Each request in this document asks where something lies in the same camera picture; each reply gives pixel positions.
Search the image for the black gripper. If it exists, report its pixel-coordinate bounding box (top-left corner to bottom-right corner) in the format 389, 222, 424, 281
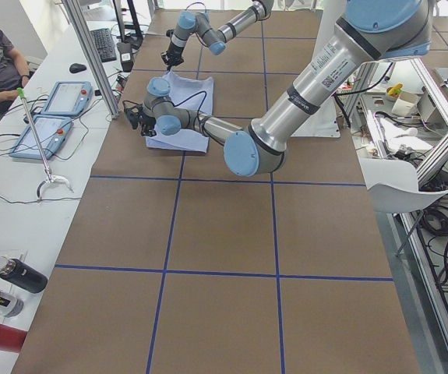
138, 111, 157, 136
161, 43, 185, 72

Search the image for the light blue striped shirt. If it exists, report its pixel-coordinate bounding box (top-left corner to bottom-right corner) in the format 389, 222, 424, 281
145, 72, 214, 153

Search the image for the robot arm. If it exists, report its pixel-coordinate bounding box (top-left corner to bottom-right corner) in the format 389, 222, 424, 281
132, 1, 436, 177
161, 0, 274, 71

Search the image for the black keyboard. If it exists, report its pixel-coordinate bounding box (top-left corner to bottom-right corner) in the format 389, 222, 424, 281
90, 28, 117, 62

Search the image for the upper blue teach pendant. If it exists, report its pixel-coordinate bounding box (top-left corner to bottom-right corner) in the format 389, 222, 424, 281
41, 81, 94, 117

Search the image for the blue teach pendant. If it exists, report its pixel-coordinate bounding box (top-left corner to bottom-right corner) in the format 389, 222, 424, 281
9, 115, 73, 160
41, 81, 94, 117

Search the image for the black computer mouse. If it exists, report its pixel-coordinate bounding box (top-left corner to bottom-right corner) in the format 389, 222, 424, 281
69, 63, 86, 74

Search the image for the lower blue teach pendant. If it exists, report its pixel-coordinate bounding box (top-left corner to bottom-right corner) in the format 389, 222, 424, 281
9, 115, 73, 160

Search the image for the reacher grabber tool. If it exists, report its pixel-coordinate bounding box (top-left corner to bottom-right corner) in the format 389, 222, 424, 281
16, 87, 73, 201

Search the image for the black water bottle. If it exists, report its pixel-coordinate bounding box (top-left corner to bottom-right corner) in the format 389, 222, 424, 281
0, 256, 48, 294

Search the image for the white chair seat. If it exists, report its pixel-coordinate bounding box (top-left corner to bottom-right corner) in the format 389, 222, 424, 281
359, 157, 448, 213

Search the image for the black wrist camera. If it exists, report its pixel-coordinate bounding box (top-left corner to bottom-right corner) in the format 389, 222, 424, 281
124, 106, 142, 130

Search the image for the aluminium frame post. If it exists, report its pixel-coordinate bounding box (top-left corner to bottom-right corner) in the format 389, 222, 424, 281
62, 0, 119, 119

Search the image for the white central pedestal base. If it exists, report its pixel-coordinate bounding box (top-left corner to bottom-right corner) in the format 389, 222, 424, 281
293, 0, 346, 138

